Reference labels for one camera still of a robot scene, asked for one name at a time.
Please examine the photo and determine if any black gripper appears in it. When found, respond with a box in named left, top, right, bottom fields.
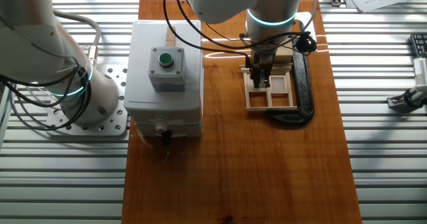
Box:
left=244, top=47, right=278, bottom=89

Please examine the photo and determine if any small wooden sliding window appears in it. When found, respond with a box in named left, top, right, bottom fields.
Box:
left=239, top=62, right=299, bottom=113

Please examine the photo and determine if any light wooden block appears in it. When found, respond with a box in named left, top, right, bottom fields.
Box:
left=274, top=45, right=295, bottom=65

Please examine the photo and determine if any black C-clamp with screw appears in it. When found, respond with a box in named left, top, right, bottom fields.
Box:
left=268, top=37, right=316, bottom=125

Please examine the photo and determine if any grey box with green button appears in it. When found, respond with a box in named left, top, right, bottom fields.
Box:
left=147, top=46, right=186, bottom=93

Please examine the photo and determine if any orange wooden board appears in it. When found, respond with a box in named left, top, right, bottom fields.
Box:
left=121, top=0, right=363, bottom=224

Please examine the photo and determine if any stepped wooden stick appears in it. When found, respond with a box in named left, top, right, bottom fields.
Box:
left=165, top=26, right=177, bottom=48

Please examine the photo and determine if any white plastic box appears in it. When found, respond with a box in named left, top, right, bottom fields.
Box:
left=123, top=19, right=205, bottom=139

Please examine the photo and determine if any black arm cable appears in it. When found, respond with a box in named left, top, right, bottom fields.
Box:
left=174, top=0, right=302, bottom=50
left=161, top=0, right=251, bottom=57

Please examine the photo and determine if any black cable plug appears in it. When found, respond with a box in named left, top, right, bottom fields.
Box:
left=160, top=129, right=173, bottom=147

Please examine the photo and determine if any small grey camera on mount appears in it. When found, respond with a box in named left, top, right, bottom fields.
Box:
left=386, top=85, right=427, bottom=113

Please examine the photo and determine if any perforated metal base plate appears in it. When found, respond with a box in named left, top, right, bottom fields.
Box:
left=44, top=63, right=129, bottom=138

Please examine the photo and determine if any silver ribbed camera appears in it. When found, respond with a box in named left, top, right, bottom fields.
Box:
left=412, top=57, right=427, bottom=87

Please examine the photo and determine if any black cable loop at base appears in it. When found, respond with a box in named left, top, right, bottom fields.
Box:
left=0, top=59, right=93, bottom=132

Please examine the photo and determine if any grey cable with metal connector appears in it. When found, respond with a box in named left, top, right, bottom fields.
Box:
left=53, top=10, right=102, bottom=67

